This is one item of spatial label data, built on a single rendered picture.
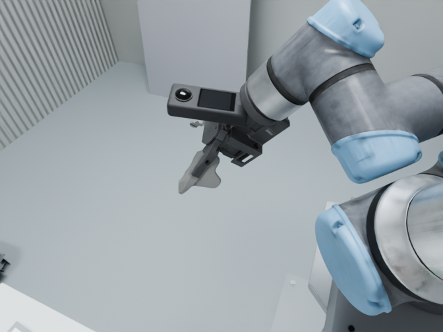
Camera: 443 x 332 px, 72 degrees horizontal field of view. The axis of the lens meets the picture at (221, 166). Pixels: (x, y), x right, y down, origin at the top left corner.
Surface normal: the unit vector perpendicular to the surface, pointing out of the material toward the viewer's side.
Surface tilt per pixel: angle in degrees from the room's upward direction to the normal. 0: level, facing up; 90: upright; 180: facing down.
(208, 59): 81
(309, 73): 74
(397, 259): 54
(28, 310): 0
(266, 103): 83
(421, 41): 90
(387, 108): 29
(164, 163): 0
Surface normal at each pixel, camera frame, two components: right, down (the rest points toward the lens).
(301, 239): -0.05, -0.70
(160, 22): -0.38, 0.55
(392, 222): -0.61, -0.41
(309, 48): -0.69, 0.14
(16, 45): 0.92, 0.24
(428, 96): 0.11, -0.33
